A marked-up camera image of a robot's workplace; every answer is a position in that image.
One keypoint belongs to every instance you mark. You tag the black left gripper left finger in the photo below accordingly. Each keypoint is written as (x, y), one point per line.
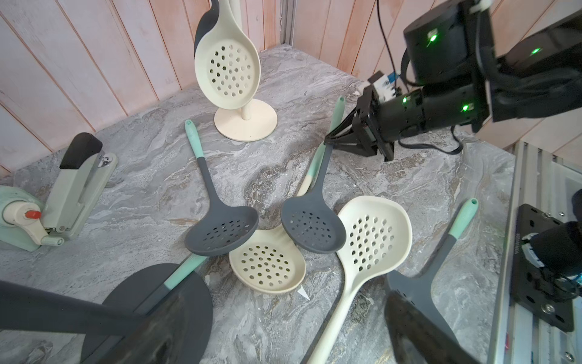
(162, 339)

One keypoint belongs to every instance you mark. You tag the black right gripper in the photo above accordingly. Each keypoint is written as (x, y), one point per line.
(381, 123)

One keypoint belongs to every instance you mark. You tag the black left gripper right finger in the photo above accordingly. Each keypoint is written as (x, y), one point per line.
(415, 339)

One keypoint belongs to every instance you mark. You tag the grey skimmer hung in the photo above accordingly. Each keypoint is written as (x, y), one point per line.
(207, 22)
(306, 218)

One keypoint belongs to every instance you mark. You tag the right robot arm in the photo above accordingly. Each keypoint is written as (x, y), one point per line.
(539, 77)

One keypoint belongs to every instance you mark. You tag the grey utensil rack stand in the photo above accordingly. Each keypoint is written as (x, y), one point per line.
(107, 324)

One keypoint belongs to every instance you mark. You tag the grey skimmer front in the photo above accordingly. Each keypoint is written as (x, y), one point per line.
(417, 290)

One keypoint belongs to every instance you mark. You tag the large cream skimmer left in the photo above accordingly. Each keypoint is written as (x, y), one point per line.
(178, 275)

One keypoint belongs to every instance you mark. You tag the cream skimmer centre front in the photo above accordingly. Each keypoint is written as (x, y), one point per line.
(378, 240)

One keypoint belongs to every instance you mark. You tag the cream utensil rack stand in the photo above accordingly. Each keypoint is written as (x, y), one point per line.
(253, 122)

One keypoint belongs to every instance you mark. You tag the grey skimmer near grey rack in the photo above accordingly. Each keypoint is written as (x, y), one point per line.
(224, 228)

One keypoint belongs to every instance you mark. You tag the cream skimmer under pile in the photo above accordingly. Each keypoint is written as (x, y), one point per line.
(269, 262)

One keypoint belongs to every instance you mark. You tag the mint stapler black top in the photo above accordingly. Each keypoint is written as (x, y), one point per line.
(83, 174)

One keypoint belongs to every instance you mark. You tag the mint green pencil sharpener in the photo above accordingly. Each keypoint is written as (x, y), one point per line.
(21, 224)

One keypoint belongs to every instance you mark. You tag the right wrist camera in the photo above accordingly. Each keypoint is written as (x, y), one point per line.
(383, 87)

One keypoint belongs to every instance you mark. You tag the aluminium rail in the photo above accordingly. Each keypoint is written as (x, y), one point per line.
(548, 183)

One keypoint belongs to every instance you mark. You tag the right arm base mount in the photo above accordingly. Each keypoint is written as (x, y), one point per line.
(547, 259)

